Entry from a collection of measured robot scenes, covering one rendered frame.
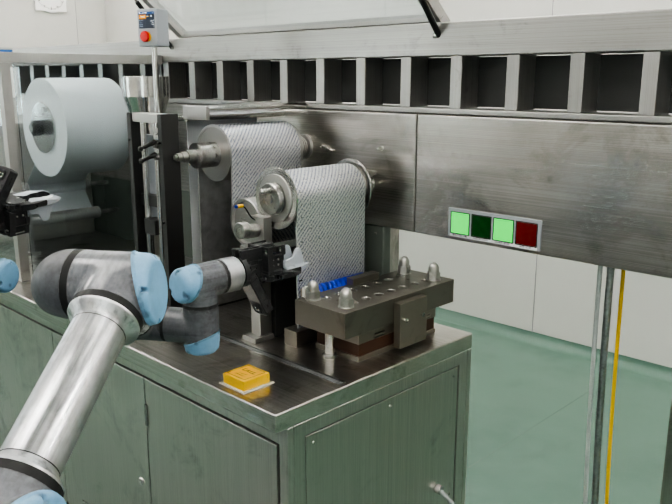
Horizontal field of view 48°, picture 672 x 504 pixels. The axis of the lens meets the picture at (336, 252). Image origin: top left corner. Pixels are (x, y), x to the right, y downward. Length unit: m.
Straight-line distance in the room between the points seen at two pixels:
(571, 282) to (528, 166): 2.71
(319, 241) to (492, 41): 0.61
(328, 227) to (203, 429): 0.55
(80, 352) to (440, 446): 1.07
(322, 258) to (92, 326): 0.79
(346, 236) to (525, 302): 2.79
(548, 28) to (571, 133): 0.23
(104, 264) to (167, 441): 0.75
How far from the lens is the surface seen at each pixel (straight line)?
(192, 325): 1.59
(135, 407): 1.98
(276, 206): 1.74
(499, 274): 4.62
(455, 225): 1.83
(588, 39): 1.66
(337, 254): 1.86
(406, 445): 1.83
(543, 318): 4.53
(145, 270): 1.20
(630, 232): 1.63
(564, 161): 1.67
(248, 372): 1.60
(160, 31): 2.19
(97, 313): 1.18
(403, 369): 1.72
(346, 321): 1.63
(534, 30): 1.72
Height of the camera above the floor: 1.53
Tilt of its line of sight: 13 degrees down
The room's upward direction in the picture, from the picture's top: straight up
